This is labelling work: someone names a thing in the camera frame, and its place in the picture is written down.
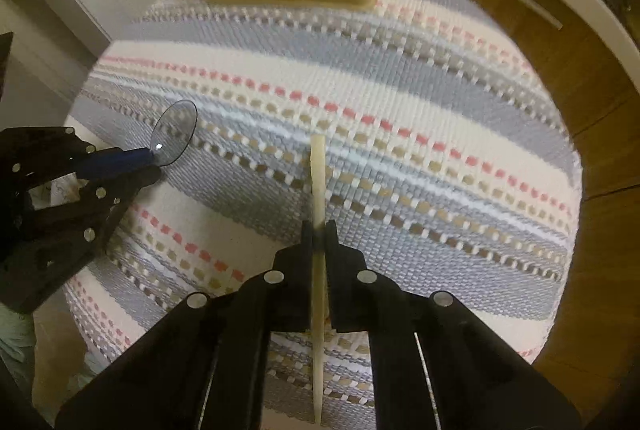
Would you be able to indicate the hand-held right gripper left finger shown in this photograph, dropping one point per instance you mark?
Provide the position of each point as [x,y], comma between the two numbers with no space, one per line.
[240,335]

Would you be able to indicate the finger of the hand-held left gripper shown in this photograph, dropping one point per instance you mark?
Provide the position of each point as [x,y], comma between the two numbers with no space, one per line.
[115,161]
[120,210]

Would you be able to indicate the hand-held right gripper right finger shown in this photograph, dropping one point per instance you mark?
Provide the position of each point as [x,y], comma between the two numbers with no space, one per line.
[400,335]

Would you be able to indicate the shiny silver spoon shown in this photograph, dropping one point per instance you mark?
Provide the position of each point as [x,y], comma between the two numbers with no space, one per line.
[172,135]

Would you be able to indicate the wooden chopstick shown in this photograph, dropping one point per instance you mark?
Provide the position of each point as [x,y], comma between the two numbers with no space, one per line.
[318,170]

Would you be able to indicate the pale green clothing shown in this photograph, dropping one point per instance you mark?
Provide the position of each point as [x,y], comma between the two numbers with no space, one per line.
[15,350]

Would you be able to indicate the striped woven table mat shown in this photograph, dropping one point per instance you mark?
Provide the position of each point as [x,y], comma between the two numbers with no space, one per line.
[400,110]

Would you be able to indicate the wooden base cabinet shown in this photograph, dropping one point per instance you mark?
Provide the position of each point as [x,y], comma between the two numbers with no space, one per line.
[590,120]

